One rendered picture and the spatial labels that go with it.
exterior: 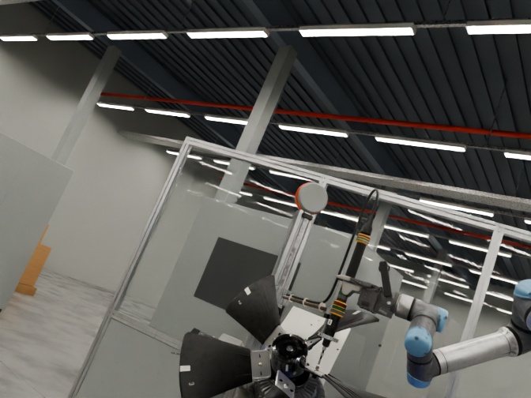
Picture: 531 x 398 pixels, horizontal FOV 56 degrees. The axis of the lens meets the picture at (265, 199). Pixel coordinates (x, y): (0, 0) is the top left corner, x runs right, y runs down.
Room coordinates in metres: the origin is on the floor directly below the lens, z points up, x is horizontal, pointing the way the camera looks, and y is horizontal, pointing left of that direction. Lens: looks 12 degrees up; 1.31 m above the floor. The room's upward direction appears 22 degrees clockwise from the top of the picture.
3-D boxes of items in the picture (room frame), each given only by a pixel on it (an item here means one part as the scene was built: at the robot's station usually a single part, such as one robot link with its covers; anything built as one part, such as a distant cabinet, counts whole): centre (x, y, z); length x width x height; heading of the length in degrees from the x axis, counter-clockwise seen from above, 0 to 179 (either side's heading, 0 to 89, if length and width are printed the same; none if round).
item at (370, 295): (1.61, -0.46, 1.47); 0.12 x 0.08 x 0.09; 67
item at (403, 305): (1.59, -0.54, 1.48); 0.08 x 0.05 x 0.08; 157
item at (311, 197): (2.36, -0.21, 1.88); 0.17 x 0.15 x 0.16; 67
